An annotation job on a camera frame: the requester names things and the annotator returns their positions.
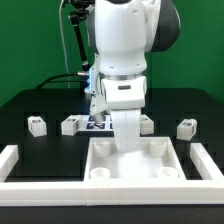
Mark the black cable on table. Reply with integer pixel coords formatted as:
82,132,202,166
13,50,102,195
35,71,90,90

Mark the white square tabletop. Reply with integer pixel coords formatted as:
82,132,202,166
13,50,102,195
84,137,186,181

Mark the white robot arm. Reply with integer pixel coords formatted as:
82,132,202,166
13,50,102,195
89,0,180,152

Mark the AprilTag marker sheet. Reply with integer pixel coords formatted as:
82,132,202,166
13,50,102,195
79,115,113,131

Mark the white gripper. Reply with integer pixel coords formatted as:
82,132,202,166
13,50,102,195
90,76,147,152

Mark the white U-shaped obstacle fence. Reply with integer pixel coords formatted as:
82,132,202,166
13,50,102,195
0,143,224,206

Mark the white hanging cable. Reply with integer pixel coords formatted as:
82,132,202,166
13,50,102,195
58,0,72,90

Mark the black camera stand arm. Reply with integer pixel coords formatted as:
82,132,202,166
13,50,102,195
60,0,95,71

